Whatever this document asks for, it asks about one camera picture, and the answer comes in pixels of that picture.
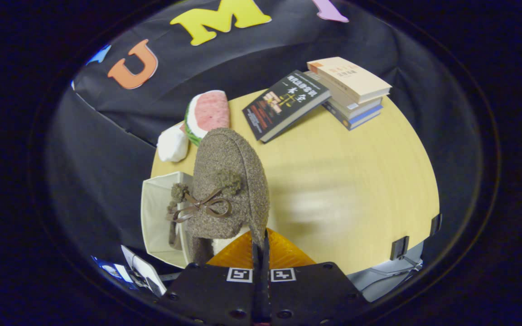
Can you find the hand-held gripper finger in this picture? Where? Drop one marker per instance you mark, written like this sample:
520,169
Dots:
266,280
256,280

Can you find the cream fabric storage box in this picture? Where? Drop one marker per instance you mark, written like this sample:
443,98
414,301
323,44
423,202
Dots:
157,217

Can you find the white flat device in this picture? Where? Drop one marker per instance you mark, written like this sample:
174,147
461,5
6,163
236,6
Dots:
145,271

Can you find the grey table base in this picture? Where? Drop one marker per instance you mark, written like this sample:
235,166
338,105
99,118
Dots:
379,280

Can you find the blue glowing screen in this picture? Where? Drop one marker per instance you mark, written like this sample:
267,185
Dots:
113,271

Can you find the white round plush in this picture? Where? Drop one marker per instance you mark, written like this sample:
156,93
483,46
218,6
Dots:
172,144

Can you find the black cover book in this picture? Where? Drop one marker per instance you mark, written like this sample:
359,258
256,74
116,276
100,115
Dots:
283,106

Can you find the watermelon slice plush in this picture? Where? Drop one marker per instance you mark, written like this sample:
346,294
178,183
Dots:
209,111

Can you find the blue cover book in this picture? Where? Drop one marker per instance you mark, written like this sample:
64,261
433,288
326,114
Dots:
356,118

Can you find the beige cover book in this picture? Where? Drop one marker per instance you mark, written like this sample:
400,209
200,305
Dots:
351,77

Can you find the black table bracket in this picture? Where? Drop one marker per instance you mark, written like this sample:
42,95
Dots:
436,224
399,248

